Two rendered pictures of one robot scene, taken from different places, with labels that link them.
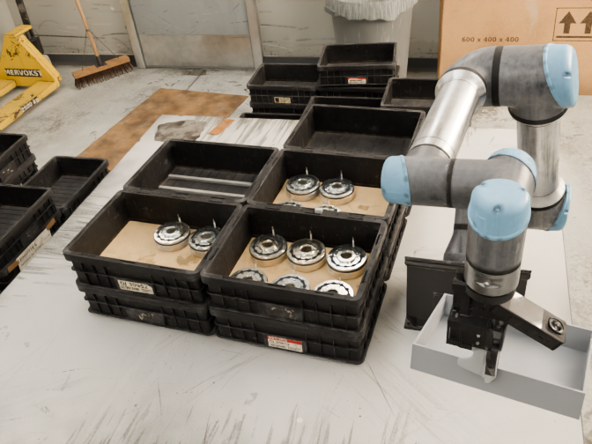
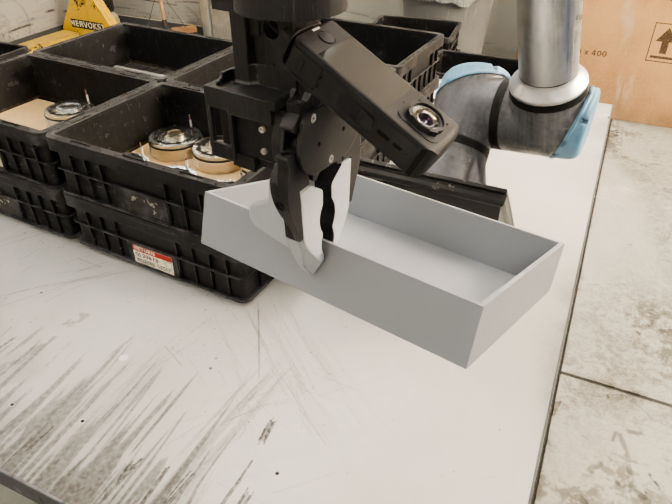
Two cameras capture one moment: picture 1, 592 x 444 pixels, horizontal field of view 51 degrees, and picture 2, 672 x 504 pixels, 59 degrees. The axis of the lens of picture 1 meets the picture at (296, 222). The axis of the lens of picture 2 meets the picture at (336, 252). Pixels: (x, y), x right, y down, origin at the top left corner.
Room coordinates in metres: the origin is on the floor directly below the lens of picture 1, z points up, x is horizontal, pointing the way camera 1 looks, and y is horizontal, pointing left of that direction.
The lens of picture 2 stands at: (0.25, -0.33, 1.35)
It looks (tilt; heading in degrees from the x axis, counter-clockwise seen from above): 36 degrees down; 5
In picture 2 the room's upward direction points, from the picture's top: straight up
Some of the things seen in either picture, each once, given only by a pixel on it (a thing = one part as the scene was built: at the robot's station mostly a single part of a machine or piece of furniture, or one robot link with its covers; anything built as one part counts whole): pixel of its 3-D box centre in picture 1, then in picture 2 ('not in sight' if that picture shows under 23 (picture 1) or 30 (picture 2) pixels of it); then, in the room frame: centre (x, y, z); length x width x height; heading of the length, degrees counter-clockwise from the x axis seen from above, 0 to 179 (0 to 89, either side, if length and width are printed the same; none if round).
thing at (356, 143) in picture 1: (356, 145); (348, 63); (1.73, -0.23, 0.87); 0.40 x 0.30 x 0.11; 67
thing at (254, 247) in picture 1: (268, 246); (175, 136); (1.29, 0.08, 0.86); 0.10 x 0.10 x 0.01
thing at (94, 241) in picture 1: (159, 245); (42, 117); (1.34, 0.38, 0.87); 0.40 x 0.30 x 0.11; 67
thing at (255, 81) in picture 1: (291, 102); not in sight; (3.23, -0.06, 0.31); 0.40 x 0.30 x 0.34; 70
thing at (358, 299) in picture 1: (296, 250); (192, 132); (1.18, 0.01, 0.92); 0.40 x 0.30 x 0.02; 67
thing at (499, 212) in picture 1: (497, 225); not in sight; (0.64, -0.27, 1.37); 0.09 x 0.08 x 0.11; 153
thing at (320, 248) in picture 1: (306, 250); (219, 147); (1.25, -0.02, 0.86); 0.10 x 0.10 x 0.01
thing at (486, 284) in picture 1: (491, 271); not in sight; (0.63, -0.26, 1.29); 0.08 x 0.08 x 0.05
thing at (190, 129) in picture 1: (178, 129); not in sight; (2.31, 0.43, 0.71); 0.22 x 0.19 x 0.01; 70
